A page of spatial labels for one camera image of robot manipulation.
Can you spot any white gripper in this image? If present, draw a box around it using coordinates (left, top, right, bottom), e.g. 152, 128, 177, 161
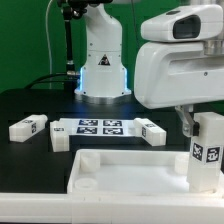
134, 42, 224, 137

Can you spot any white desk top tray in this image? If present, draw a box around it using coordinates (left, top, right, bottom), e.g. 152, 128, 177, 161
67, 149, 224, 199

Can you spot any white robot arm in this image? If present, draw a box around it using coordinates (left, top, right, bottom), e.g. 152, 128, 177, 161
75, 0, 224, 137

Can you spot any white sheet with markers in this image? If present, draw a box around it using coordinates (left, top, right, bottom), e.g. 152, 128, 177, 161
60, 118, 136, 137

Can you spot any white front fence bar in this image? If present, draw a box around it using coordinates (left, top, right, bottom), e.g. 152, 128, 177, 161
0, 193, 224, 224

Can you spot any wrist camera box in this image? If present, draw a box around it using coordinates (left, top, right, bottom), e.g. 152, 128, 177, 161
141, 4, 223, 42

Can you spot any black cable on table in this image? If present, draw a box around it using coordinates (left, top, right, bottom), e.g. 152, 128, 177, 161
23, 73, 81, 90

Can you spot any black camera stand pole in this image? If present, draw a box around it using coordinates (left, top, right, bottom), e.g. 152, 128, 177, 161
56, 0, 88, 78

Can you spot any white cable behind pole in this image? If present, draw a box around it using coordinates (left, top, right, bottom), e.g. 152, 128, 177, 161
45, 0, 54, 90

